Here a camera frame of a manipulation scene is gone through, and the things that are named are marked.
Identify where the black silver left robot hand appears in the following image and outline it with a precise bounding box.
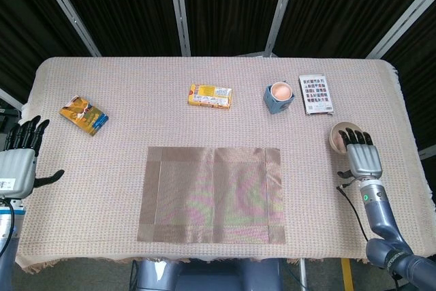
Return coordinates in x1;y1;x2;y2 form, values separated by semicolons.
0;116;65;200

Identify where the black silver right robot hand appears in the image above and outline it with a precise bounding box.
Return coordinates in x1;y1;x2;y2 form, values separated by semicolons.
337;127;384;180

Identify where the beige bowl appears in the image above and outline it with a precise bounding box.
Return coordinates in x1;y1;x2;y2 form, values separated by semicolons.
328;121;355;153

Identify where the brown woven placemat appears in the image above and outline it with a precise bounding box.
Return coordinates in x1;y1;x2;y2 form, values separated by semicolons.
136;146;286;245

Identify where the white box with picture grid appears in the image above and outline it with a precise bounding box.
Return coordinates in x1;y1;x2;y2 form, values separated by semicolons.
298;73;336;117

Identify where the orange and blue packet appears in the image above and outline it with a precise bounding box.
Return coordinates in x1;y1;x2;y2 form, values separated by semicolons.
59;95;110;137

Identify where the beige woven tablecloth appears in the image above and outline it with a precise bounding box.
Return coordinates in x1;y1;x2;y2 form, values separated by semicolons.
15;56;436;275

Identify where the dark curtain panel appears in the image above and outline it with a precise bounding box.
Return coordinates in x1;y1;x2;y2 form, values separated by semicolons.
47;0;181;57
178;0;290;57
381;7;436;155
0;0;95;101
274;0;436;59

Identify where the blue carton sleeve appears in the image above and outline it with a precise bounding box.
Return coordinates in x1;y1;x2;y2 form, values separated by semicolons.
262;82;296;115

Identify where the pink cup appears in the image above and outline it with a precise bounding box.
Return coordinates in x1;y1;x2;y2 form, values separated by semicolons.
270;81;293;102

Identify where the white table leg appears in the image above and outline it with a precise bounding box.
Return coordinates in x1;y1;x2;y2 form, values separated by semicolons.
298;258;307;291

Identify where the yellow snack box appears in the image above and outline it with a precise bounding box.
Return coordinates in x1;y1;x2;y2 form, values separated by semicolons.
187;83;234;110

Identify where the grey robot torso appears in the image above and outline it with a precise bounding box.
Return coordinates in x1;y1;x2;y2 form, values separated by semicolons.
131;258;283;291

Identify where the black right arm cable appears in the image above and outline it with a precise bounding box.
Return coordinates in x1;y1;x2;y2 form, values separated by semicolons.
336;185;371;243

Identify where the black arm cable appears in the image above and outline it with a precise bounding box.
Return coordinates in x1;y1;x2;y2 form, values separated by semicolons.
336;185;371;243
0;200;15;260

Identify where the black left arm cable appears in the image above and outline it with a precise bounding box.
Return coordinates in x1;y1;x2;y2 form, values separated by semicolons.
0;200;15;260

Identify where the grey partition post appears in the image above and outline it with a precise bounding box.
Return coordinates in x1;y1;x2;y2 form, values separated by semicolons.
264;0;300;57
33;0;102;57
0;88;25;111
166;0;191;57
365;0;436;60

